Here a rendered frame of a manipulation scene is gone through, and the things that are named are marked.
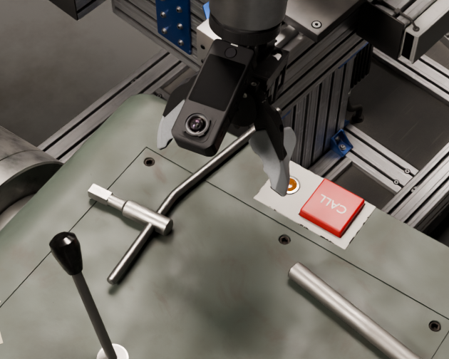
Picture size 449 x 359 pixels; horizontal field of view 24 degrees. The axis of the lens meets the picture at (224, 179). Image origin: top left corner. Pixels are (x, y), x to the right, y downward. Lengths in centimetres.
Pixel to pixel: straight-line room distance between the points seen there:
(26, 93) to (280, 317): 197
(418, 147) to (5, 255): 160
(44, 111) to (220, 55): 204
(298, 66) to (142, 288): 61
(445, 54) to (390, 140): 34
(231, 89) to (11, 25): 231
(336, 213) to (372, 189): 132
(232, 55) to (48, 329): 41
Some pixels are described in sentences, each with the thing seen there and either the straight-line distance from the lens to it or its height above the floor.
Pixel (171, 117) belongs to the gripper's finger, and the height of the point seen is 147.
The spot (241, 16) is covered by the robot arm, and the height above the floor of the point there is 163.
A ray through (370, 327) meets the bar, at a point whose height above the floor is 128.
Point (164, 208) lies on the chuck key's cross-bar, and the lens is 128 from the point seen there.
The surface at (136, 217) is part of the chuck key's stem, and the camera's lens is 127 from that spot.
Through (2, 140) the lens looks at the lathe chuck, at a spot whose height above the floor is 120.
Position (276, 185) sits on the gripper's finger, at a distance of 110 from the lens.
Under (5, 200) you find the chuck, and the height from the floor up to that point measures 120.
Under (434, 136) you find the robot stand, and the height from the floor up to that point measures 21.
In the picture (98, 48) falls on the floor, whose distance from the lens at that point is 317.
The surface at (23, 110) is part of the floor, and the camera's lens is 305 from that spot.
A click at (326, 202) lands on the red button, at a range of 129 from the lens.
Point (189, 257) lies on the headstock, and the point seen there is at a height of 125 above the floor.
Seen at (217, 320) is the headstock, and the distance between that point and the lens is 122.
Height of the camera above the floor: 234
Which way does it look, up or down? 55 degrees down
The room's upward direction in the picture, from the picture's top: straight up
